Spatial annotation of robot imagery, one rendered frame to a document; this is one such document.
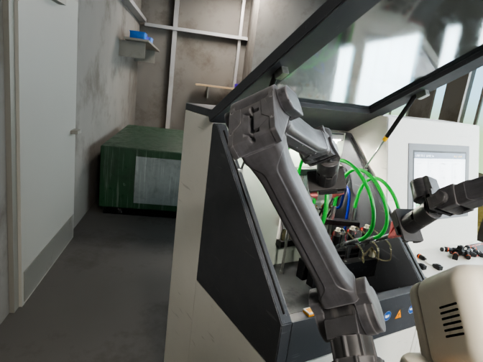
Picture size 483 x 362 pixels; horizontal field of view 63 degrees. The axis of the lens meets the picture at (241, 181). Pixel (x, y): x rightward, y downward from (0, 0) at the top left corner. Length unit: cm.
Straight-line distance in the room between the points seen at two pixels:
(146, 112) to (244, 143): 776
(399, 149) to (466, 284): 121
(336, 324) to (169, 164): 387
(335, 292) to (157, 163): 389
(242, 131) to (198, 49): 769
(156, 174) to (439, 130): 317
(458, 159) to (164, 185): 318
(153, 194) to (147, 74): 412
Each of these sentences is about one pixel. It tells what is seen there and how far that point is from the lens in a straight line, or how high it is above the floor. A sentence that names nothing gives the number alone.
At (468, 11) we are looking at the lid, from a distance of 125.
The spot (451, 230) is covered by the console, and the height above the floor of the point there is 104.
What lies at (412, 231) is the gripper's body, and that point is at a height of 126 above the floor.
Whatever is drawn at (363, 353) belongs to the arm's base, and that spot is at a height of 123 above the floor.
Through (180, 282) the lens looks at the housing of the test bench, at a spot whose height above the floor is 69.
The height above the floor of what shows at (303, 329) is 92.
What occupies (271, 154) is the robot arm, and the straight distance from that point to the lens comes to 55.
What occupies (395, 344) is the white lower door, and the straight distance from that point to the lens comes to 169.
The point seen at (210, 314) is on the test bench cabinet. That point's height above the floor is 73.
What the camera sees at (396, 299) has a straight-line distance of 155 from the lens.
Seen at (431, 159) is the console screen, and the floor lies 138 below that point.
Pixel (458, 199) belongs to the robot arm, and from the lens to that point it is 110.
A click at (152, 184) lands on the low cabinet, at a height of 40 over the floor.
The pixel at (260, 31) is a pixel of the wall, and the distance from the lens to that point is 724.
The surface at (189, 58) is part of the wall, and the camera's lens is 822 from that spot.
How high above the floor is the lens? 160
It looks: 14 degrees down
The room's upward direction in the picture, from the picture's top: 7 degrees clockwise
